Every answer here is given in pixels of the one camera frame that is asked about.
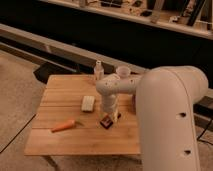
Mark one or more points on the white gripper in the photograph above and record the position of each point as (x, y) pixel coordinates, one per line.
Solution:
(109, 106)

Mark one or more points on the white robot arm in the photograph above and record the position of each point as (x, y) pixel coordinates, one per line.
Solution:
(164, 107)

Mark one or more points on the white sponge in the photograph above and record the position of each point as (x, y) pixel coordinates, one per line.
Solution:
(88, 103)

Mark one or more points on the orange carrot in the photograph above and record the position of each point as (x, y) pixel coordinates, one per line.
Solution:
(66, 125)

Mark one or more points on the wooden table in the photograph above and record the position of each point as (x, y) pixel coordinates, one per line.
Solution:
(61, 101)

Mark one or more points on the small white bottle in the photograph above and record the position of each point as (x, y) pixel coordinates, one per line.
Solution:
(98, 70)

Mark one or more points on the black floor mat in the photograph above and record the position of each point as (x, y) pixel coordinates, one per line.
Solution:
(43, 73)

